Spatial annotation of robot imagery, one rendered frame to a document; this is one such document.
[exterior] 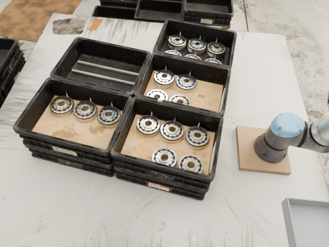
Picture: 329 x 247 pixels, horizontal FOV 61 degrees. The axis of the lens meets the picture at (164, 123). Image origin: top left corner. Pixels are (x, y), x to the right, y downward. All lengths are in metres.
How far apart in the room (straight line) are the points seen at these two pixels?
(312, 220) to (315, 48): 2.54
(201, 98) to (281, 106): 0.49
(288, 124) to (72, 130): 0.91
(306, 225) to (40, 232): 0.97
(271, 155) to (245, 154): 0.11
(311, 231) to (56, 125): 1.06
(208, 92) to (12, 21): 2.57
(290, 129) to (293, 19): 2.64
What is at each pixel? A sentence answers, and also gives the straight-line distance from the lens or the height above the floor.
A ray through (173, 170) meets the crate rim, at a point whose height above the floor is 0.93.
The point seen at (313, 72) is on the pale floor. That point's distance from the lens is 3.13.
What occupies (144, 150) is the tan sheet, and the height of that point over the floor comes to 0.83.
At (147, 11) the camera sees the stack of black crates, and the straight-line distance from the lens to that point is 2.72.
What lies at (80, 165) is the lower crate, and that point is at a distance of 1.27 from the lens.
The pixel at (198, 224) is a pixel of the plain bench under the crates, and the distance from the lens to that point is 1.20.
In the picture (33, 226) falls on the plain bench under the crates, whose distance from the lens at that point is 1.27.
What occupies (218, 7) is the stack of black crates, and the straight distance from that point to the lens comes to 2.67.
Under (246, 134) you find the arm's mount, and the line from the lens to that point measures 1.42.
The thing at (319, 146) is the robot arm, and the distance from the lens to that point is 1.28.
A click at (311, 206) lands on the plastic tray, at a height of 0.92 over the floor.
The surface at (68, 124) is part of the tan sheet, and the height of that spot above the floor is 0.83.
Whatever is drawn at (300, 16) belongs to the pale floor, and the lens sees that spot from 3.85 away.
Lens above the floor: 1.84
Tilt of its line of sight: 54 degrees down
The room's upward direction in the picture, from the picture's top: 5 degrees clockwise
